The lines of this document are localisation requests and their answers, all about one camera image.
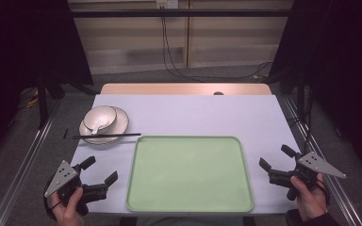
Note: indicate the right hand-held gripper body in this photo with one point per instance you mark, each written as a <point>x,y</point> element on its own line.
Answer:
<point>308,166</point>

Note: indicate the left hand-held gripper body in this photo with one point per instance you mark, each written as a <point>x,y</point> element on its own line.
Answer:
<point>65,179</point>

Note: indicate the person's left hand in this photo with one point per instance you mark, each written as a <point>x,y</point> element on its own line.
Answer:
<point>67,215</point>

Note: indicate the person's right hand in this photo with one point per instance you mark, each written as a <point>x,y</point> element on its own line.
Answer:
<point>311,202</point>

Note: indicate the black chopstick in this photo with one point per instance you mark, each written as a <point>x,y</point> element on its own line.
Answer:
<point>113,135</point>
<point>106,136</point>

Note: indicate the white ceramic spoon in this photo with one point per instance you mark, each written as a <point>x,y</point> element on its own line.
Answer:
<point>96,129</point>

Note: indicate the small black stick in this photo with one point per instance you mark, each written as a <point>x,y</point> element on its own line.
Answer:
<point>65,133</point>

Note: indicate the white ceramic bowl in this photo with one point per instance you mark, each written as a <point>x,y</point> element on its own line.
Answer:
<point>102,116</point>

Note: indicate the white ceramic plate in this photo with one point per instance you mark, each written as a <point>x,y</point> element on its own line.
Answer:
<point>121,121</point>

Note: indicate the black metal stand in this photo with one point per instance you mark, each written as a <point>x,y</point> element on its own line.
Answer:
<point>42,103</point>

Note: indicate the light green tray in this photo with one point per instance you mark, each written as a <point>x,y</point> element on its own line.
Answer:
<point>188,175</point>

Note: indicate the pale lavender table mat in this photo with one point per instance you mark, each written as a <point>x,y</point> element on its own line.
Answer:
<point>201,116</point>

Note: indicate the black curtain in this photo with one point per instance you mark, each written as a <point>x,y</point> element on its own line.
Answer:
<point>339,62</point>
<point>22,47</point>

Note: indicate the wooden table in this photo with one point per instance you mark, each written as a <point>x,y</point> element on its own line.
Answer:
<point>169,88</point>

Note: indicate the black horizontal bar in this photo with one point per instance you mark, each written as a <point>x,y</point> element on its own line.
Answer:
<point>182,13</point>

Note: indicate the metal floor rail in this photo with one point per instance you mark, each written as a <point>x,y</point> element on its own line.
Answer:
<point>333,185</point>
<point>22,163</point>

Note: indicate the white wall socket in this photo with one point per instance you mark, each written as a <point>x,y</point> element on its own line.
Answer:
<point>167,3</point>

